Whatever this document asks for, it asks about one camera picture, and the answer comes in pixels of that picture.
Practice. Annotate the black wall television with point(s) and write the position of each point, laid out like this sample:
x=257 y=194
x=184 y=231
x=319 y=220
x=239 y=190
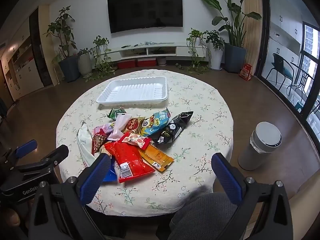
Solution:
x=145 y=11

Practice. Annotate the floral tablecloth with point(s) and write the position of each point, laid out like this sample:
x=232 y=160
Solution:
x=195 y=130

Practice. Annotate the green snack packet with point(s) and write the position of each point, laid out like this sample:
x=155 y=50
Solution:
x=115 y=113

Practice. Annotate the red storage box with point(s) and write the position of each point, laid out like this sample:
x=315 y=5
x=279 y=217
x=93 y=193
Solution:
x=126 y=64
x=146 y=62

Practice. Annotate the black balcony table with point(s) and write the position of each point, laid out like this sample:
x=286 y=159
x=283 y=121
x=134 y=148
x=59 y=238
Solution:
x=302 y=76

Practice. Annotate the white balcony cabinet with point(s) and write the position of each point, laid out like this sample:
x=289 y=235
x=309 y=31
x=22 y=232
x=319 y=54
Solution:
x=285 y=12

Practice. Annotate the bushy plant in white pot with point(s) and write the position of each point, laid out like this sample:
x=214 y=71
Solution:
x=215 y=57

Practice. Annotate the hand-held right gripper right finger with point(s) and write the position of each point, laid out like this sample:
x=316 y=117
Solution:
x=227 y=180

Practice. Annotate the white plastic tray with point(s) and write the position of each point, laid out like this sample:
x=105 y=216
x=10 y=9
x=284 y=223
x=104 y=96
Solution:
x=132 y=90

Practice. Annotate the trailing ivy plant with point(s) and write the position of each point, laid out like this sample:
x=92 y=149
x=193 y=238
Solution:
x=101 y=55

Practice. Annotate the black balcony chair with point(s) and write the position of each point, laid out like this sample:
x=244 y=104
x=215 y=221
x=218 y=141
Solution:
x=280 y=66

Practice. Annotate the black sliding door frame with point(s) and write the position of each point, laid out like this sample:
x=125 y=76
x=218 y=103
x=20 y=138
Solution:
x=263 y=30

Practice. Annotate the black snack packet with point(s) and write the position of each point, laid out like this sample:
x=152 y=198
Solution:
x=172 y=128

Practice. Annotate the pale pink snack packet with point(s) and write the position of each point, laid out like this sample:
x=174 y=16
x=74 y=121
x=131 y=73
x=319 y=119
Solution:
x=118 y=127

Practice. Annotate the blue panda snack packet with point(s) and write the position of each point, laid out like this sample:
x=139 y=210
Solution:
x=155 y=122

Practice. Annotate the strawberry print snack packet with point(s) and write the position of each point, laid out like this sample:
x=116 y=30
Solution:
x=136 y=140

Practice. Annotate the beige curtain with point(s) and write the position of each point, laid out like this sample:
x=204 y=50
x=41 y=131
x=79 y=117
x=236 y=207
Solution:
x=251 y=42

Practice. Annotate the pink cartoon snack packet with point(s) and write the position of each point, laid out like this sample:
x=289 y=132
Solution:
x=105 y=129

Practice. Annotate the large-leaf plant in dark pot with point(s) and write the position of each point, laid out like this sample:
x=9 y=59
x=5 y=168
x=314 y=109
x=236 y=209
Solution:
x=235 y=57

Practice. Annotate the pale white snack packet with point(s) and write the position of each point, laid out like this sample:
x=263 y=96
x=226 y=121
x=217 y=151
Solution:
x=83 y=142

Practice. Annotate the large red snack packet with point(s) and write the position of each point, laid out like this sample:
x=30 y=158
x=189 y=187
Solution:
x=130 y=160

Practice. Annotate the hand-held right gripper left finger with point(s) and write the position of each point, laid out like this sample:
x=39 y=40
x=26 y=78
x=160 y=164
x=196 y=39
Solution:
x=95 y=177

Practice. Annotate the orange snack packet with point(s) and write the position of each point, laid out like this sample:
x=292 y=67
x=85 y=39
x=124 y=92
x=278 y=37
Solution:
x=156 y=156

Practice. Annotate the white wall cabinet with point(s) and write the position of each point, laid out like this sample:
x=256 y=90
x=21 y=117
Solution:
x=27 y=72

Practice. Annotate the gold and red snack packet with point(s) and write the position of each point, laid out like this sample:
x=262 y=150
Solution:
x=132 y=126

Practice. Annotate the trailing plant on console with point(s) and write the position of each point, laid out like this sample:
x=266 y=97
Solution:
x=195 y=36

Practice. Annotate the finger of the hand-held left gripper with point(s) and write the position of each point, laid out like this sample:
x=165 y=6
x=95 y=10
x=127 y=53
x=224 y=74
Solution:
x=53 y=158
x=25 y=147

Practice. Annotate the small round pot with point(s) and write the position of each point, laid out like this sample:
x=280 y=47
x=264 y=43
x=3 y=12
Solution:
x=162 y=61

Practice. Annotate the person's grey clothing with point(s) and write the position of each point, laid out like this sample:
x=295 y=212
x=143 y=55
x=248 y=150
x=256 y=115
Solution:
x=200 y=217

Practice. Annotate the red-brown triangular snack packet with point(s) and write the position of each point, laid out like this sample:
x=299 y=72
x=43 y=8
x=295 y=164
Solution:
x=98 y=141

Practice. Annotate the tall plant in blue-grey pot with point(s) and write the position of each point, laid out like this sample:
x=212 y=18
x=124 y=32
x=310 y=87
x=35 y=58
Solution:
x=68 y=68

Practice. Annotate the white television console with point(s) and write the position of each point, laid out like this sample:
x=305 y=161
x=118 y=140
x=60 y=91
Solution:
x=132 y=52

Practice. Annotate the grey cylindrical bin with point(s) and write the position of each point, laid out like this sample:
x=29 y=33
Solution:
x=260 y=145

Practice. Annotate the plant in white ribbed pot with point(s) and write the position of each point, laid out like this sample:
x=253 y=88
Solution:
x=85 y=65

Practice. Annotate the red paper bag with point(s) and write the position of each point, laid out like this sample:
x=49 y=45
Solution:
x=246 y=72

